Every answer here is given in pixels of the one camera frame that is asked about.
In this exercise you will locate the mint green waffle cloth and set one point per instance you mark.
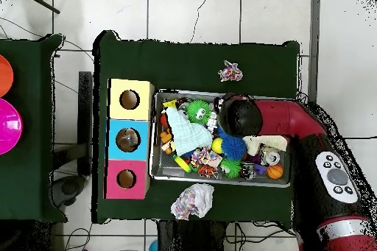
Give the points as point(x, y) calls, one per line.
point(188, 130)

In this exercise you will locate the orange striped tiger toy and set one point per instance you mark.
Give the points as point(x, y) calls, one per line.
point(207, 171)

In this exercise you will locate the cream waffle cloth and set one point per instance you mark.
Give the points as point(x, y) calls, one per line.
point(268, 142)

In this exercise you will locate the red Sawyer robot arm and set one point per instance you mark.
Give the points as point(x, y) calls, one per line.
point(294, 118)

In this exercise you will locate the wooden box with three holes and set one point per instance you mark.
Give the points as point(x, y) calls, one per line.
point(115, 145)

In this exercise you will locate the green fuzzy toy with eyes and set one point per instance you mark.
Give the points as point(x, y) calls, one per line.
point(198, 111)

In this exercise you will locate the grey robot toy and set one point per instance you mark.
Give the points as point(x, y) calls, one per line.
point(212, 122)

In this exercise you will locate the red ball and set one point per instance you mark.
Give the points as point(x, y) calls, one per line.
point(164, 120)

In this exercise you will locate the orange plastic building block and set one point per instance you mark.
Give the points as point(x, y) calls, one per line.
point(168, 140)

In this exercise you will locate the yellow cheese wedge toy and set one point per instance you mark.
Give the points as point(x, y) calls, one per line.
point(169, 105)

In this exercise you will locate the yellow ball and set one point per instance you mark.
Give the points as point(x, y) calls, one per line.
point(217, 145)

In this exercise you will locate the blue spiky ball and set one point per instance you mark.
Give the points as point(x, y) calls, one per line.
point(234, 150)

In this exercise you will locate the crushed silver can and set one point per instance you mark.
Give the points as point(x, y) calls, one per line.
point(271, 157)

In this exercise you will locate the small orange basketball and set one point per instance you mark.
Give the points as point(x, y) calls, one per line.
point(274, 171)

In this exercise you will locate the side table with green cloth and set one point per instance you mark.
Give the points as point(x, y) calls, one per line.
point(29, 168)

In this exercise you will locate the pink bowl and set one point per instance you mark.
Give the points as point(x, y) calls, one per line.
point(9, 126)

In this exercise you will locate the orange bowl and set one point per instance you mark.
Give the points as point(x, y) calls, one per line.
point(5, 75)

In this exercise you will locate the black rod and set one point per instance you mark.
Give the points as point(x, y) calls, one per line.
point(38, 1)

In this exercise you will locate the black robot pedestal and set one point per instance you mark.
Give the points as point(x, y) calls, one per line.
point(188, 239)

